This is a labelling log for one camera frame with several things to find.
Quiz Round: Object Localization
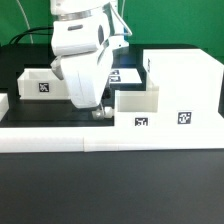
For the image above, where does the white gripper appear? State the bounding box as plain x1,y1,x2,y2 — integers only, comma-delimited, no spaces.
51,49,113,112

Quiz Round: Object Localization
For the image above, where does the white front drawer box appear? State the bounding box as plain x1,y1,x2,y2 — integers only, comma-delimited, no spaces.
91,87,160,128

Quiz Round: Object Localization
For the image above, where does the white drawer box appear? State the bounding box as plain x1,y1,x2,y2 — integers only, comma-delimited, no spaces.
91,87,160,128
17,68,69,100

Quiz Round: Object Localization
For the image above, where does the white drawer cabinet frame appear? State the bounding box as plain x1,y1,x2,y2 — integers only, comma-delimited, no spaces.
143,49,224,127

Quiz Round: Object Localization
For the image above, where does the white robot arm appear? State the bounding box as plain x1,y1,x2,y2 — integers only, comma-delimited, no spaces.
50,0,132,108

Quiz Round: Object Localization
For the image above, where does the white marker tag sheet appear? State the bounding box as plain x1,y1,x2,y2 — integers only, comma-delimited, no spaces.
109,68,141,84

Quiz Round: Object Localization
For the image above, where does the white thin cable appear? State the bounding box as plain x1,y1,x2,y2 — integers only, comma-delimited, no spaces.
15,0,35,45

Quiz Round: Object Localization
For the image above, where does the white L-shaped border wall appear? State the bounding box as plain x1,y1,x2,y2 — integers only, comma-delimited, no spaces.
0,93,224,153

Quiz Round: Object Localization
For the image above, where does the black cable bundle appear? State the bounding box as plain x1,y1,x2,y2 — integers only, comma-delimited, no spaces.
8,25,54,46

